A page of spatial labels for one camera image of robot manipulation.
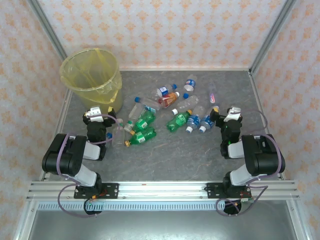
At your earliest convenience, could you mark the clear bottle purple label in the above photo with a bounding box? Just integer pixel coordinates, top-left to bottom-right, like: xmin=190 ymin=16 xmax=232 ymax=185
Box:
xmin=207 ymin=82 xmax=221 ymax=107

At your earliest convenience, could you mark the plain clear plastic bottle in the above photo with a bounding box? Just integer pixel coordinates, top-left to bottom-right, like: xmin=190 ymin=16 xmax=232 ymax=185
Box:
xmin=106 ymin=118 xmax=126 ymax=148

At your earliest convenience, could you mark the green plastic bottle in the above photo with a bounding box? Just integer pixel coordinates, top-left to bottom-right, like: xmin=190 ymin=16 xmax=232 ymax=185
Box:
xmin=124 ymin=127 xmax=158 ymax=147
xmin=166 ymin=109 xmax=193 ymax=133
xmin=129 ymin=109 xmax=157 ymax=136

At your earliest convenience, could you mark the clear bottle round blue logo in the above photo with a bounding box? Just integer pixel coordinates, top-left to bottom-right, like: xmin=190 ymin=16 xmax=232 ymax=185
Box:
xmin=182 ymin=74 xmax=199 ymax=99

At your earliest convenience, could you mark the long clear bottle blue cap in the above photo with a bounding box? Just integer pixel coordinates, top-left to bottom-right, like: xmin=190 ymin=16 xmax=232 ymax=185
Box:
xmin=134 ymin=96 xmax=162 ymax=112

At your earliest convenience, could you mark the red label bottle white cap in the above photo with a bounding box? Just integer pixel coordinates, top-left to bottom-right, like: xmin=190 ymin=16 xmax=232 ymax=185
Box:
xmin=157 ymin=91 xmax=181 ymax=109

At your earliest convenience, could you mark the clear bottle blue white label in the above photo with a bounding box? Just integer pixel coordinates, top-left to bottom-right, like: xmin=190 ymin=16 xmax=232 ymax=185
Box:
xmin=156 ymin=83 xmax=178 ymax=98

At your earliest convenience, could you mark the yellow plastic bin liner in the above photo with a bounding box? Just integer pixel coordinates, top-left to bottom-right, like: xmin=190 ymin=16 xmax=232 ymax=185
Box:
xmin=59 ymin=47 xmax=123 ymax=105

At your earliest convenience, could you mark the grey metal panel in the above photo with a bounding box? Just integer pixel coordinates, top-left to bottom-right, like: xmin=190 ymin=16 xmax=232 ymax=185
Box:
xmin=13 ymin=199 xmax=310 ymax=240

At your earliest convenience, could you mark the wire mesh waste bin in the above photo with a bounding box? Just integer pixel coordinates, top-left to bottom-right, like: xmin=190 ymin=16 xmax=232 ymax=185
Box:
xmin=59 ymin=47 xmax=124 ymax=114

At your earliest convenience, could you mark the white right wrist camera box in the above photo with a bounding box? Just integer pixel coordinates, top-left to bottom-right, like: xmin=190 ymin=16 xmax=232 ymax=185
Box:
xmin=223 ymin=106 xmax=243 ymax=123

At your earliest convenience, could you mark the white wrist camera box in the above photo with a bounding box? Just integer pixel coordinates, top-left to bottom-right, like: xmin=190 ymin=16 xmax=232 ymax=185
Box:
xmin=223 ymin=106 xmax=243 ymax=123
xmin=83 ymin=106 xmax=105 ymax=123

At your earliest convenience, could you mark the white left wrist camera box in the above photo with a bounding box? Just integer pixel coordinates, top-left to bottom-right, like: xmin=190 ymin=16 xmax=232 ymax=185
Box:
xmin=83 ymin=106 xmax=105 ymax=123

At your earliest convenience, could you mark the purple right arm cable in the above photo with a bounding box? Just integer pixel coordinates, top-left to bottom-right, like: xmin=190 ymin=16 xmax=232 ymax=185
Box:
xmin=216 ymin=108 xmax=286 ymax=217

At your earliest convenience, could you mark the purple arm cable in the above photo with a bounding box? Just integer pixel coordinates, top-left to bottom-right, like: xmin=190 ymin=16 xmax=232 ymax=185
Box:
xmin=57 ymin=112 xmax=125 ymax=218
xmin=216 ymin=108 xmax=286 ymax=217

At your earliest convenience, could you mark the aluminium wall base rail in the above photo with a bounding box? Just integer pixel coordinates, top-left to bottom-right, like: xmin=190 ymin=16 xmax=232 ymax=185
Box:
xmin=117 ymin=66 xmax=251 ymax=72

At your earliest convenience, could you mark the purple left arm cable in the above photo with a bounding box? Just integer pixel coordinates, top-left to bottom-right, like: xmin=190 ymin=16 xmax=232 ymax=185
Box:
xmin=57 ymin=112 xmax=125 ymax=218

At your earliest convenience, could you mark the grey slotted cable duct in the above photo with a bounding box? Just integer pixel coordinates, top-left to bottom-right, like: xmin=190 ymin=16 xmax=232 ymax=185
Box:
xmin=37 ymin=201 xmax=254 ymax=212

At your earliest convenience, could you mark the aluminium corner post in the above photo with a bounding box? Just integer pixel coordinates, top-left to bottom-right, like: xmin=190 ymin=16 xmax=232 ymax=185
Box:
xmin=26 ymin=0 xmax=69 ymax=60
xmin=249 ymin=0 xmax=298 ymax=74

